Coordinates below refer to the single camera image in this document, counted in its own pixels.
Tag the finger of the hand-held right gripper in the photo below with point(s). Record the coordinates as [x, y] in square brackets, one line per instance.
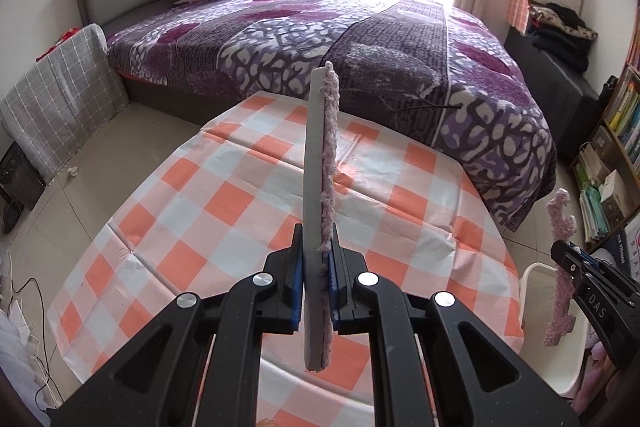
[586, 258]
[597, 307]

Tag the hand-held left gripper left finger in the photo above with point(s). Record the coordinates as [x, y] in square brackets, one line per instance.
[298, 289]

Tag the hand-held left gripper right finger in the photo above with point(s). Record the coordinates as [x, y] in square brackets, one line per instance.
[334, 294]

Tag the pink fluffy strip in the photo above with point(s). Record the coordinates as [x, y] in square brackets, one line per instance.
[560, 217]

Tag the white plastic bin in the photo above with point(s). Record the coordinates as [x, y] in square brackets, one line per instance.
[537, 332]

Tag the grey pad with pink fluff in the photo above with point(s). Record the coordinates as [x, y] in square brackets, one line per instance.
[315, 157]

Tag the blue white cardboard carton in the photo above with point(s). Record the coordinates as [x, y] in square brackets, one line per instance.
[625, 247]

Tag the pile of boxes and bags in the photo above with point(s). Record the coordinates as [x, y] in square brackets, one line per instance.
[597, 192]

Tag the wooden bookshelf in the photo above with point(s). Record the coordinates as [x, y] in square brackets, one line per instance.
[612, 142]

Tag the orange white checked tablecloth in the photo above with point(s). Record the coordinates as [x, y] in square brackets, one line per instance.
[200, 207]

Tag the row of colourful books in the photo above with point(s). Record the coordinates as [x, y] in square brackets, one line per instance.
[625, 112]

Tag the black bag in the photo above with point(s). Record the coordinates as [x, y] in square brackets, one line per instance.
[609, 97]

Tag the black storage bench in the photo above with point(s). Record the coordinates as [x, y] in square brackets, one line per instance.
[550, 97]

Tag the pile of dark clothes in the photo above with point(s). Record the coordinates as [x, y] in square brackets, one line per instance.
[560, 37]

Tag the small white paper scrap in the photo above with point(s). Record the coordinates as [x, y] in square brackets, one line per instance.
[72, 171]

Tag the bed with purple cover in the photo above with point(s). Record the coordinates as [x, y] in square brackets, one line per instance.
[350, 37]

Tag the white plastic sheet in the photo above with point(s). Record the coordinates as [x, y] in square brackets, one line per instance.
[17, 347]

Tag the black box device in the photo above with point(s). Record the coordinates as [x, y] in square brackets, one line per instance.
[17, 187]

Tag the grey checked cloth rack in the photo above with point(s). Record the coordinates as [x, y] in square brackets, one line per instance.
[55, 92]

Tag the red cloth item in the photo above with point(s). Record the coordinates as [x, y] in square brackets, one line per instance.
[57, 42]

